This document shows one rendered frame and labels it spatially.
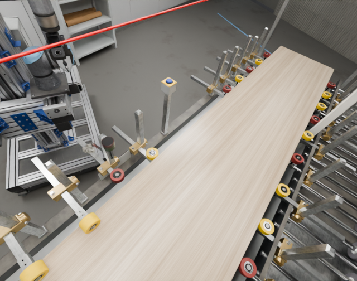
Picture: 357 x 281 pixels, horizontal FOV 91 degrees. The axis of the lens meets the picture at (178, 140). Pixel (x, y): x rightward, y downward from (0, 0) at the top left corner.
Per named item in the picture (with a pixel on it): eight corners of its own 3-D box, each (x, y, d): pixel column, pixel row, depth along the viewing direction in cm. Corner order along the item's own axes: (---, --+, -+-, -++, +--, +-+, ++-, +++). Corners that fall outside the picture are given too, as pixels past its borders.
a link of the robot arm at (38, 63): (29, 67, 113) (16, 46, 102) (52, 63, 119) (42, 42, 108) (32, 78, 108) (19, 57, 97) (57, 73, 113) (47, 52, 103)
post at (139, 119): (138, 154, 141) (134, 111, 102) (141, 151, 143) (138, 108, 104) (141, 156, 140) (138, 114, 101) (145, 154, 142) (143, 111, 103)
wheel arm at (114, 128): (112, 130, 137) (111, 126, 133) (115, 128, 138) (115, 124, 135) (152, 165, 124) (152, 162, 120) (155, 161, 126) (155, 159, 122)
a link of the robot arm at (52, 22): (56, 17, 70) (32, 17, 67) (61, 29, 74) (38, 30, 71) (54, 9, 73) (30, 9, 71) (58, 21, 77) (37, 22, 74)
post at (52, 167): (79, 199, 112) (41, 163, 73) (84, 195, 114) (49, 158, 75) (82, 203, 111) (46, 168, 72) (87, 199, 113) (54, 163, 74)
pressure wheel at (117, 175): (110, 182, 111) (106, 174, 102) (120, 173, 115) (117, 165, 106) (119, 190, 109) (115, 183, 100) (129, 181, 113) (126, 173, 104)
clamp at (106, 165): (98, 172, 112) (96, 168, 108) (115, 158, 119) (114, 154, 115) (104, 177, 110) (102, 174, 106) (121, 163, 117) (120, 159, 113)
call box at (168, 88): (160, 91, 115) (161, 81, 109) (167, 86, 119) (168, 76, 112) (168, 96, 113) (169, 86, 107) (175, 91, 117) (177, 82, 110)
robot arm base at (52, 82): (35, 78, 122) (27, 66, 114) (59, 75, 127) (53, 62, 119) (36, 92, 115) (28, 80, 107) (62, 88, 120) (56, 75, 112)
